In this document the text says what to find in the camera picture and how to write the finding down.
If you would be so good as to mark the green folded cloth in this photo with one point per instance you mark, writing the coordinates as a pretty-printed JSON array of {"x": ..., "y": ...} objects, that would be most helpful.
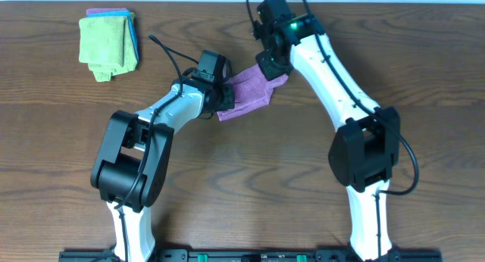
[{"x": 106, "y": 46}]

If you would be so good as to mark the blue folded cloth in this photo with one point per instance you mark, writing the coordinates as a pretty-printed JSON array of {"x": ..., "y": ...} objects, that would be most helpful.
[{"x": 131, "y": 26}]

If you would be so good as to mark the purple microfiber cloth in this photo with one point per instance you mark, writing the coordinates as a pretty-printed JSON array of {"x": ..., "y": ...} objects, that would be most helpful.
[{"x": 252, "y": 91}]

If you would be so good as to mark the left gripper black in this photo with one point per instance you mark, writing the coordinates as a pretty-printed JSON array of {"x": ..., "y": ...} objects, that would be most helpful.
[{"x": 229, "y": 101}]

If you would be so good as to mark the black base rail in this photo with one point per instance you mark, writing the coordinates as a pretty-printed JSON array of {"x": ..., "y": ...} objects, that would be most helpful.
[{"x": 320, "y": 255}]

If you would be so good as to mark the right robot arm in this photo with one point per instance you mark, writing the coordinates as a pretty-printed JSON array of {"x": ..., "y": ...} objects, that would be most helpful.
[{"x": 363, "y": 151}]

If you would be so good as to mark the purple folded cloth in stack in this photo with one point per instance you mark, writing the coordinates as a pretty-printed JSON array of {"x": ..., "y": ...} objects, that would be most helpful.
[{"x": 103, "y": 10}]

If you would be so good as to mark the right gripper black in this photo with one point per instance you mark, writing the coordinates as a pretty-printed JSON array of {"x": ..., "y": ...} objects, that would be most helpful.
[{"x": 270, "y": 73}]

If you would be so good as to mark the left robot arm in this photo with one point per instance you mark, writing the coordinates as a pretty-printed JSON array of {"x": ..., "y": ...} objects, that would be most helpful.
[{"x": 131, "y": 165}]

